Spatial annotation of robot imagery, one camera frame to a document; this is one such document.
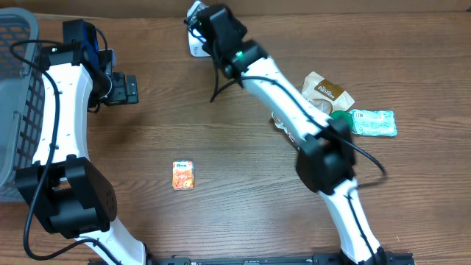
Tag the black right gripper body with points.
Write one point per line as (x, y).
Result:
(209, 48)

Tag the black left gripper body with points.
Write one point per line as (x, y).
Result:
(118, 93)

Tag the orange tissue pack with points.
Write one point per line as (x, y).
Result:
(183, 177)

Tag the beige brown snack pouch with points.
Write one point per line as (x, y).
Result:
(326, 96)

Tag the green lid jar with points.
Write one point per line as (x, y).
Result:
(344, 117)

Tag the light green tissue pack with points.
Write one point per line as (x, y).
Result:
(374, 123)

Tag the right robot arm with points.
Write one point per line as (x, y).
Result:
(326, 153)

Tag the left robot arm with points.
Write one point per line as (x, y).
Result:
(65, 192)

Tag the white barcode scanner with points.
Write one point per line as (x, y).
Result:
(195, 40)

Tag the grey plastic shopping basket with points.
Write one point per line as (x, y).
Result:
(22, 99)

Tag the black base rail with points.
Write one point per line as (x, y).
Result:
(239, 261)

